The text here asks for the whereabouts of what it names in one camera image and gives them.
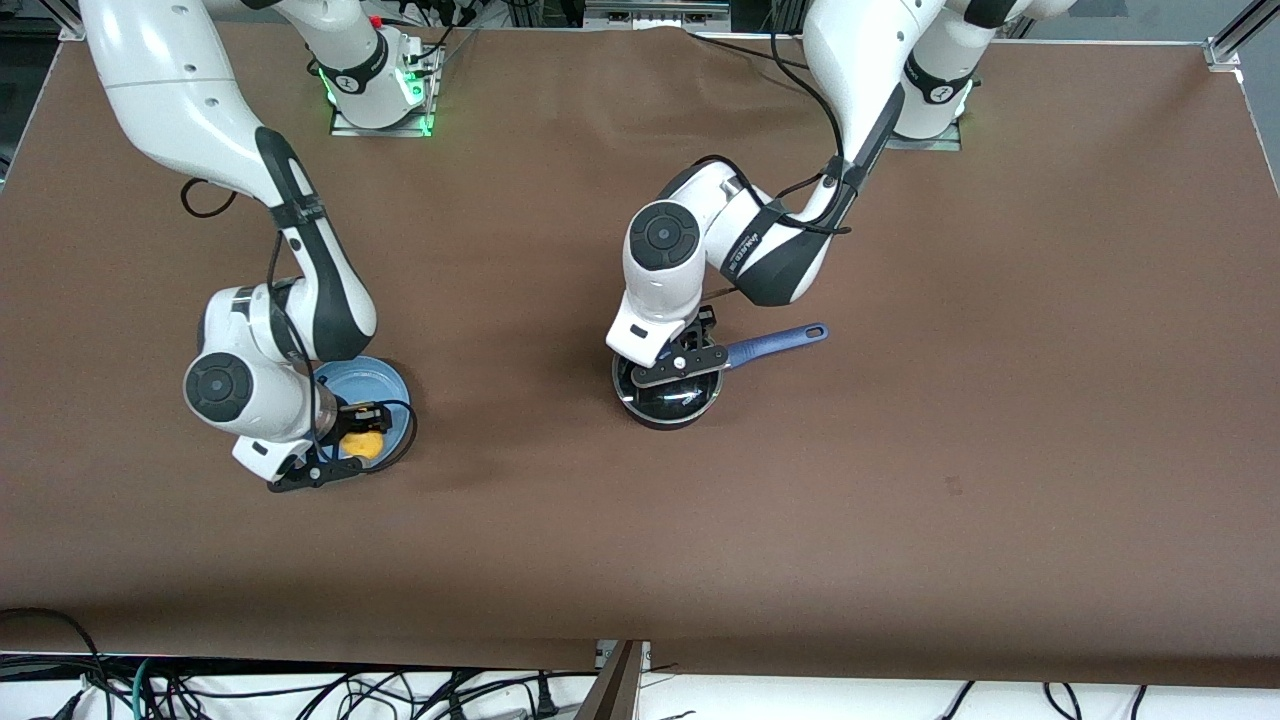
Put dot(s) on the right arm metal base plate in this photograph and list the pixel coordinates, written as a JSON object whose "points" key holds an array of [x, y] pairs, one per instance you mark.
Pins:
{"points": [[400, 125]]}

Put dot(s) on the dark angled support post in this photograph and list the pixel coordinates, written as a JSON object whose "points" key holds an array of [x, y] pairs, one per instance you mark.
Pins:
{"points": [[612, 690]]}

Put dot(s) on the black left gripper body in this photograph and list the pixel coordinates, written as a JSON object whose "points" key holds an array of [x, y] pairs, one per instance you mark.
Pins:
{"points": [[701, 329]]}

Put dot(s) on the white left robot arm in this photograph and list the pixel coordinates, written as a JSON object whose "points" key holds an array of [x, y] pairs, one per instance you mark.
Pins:
{"points": [[860, 50]]}

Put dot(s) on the blue round plate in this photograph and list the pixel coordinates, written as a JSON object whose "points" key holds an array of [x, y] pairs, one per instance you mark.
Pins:
{"points": [[375, 380]]}

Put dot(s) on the brown table cover mat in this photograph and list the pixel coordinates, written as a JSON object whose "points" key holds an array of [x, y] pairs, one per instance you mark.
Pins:
{"points": [[600, 550]]}

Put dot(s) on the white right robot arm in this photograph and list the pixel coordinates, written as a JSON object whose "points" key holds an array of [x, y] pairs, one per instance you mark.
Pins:
{"points": [[170, 90]]}

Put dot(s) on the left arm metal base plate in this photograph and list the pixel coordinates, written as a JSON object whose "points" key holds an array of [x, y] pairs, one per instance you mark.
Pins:
{"points": [[925, 143]]}

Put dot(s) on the aluminium frame profile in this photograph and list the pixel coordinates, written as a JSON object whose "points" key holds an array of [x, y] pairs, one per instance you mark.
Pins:
{"points": [[1240, 35]]}

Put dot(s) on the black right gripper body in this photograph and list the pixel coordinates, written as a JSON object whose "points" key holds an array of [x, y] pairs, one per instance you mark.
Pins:
{"points": [[352, 414]]}

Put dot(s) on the grey device behind table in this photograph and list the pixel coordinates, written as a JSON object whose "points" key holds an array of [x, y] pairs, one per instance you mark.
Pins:
{"points": [[655, 12]]}

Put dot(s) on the glass lid with blue knob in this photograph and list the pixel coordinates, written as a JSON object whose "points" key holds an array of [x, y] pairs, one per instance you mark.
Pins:
{"points": [[670, 400]]}

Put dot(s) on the yellow potato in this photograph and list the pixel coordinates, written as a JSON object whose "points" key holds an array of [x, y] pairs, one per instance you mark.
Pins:
{"points": [[365, 446]]}

